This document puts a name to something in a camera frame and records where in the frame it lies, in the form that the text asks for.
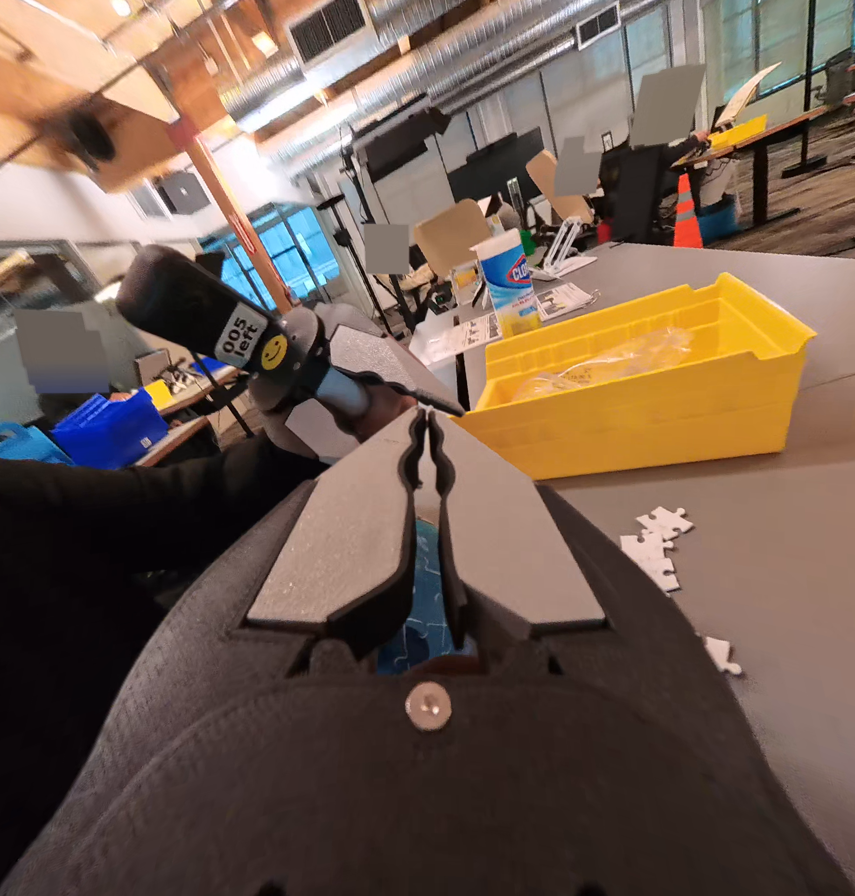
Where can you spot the white folding stand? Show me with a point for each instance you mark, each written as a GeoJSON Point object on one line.
{"type": "Point", "coordinates": [567, 248]}

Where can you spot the orange traffic cone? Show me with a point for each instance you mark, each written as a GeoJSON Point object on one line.
{"type": "Point", "coordinates": [688, 217]}

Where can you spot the person's left hand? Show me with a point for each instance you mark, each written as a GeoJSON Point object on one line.
{"type": "Point", "coordinates": [382, 413]}

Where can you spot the pile of white puzzle pieces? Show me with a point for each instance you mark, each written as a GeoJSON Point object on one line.
{"type": "Point", "coordinates": [648, 553]}

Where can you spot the orange support column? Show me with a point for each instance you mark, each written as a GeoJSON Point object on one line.
{"type": "Point", "coordinates": [224, 203]}

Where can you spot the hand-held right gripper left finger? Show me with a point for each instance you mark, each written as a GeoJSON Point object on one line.
{"type": "Point", "coordinates": [343, 553]}

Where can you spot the white puzzle piece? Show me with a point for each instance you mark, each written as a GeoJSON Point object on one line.
{"type": "Point", "coordinates": [720, 654]}

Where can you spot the yellow plastic bin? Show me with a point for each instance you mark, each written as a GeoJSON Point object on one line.
{"type": "Point", "coordinates": [644, 434]}

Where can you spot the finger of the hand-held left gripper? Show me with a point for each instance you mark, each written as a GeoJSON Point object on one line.
{"type": "Point", "coordinates": [375, 357]}
{"type": "Point", "coordinates": [319, 430]}

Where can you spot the printed paper leaflet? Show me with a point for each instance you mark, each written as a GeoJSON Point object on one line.
{"type": "Point", "coordinates": [564, 301]}
{"type": "Point", "coordinates": [480, 330]}

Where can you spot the wooden board stand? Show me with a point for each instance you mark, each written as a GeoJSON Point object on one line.
{"type": "Point", "coordinates": [452, 234]}
{"type": "Point", "coordinates": [560, 189]}

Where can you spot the clear plastic bag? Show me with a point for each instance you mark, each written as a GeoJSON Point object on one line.
{"type": "Point", "coordinates": [609, 364]}

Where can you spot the blue puzzle ball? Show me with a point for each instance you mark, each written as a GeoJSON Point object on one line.
{"type": "Point", "coordinates": [427, 630]}

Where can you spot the silver ventilation duct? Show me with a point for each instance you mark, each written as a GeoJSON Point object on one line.
{"type": "Point", "coordinates": [469, 63]}

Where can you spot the person's left forearm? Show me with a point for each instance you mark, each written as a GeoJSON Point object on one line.
{"type": "Point", "coordinates": [154, 504]}

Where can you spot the black monitor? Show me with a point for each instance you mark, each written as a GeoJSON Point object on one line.
{"type": "Point", "coordinates": [494, 168]}

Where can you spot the blue plastic crate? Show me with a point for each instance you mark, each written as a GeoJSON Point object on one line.
{"type": "Point", "coordinates": [14, 444]}
{"type": "Point", "coordinates": [112, 434]}

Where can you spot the black studio light panel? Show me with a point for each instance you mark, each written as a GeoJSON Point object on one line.
{"type": "Point", "coordinates": [399, 143]}

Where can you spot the small yellow bin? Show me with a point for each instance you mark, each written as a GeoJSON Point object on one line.
{"type": "Point", "coordinates": [742, 133]}

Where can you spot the long wooden desk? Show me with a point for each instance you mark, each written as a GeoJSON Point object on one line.
{"type": "Point", "coordinates": [770, 129]}

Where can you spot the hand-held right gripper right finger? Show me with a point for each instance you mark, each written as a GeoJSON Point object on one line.
{"type": "Point", "coordinates": [518, 553]}

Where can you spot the wipes canister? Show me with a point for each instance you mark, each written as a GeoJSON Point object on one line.
{"type": "Point", "coordinates": [508, 287]}

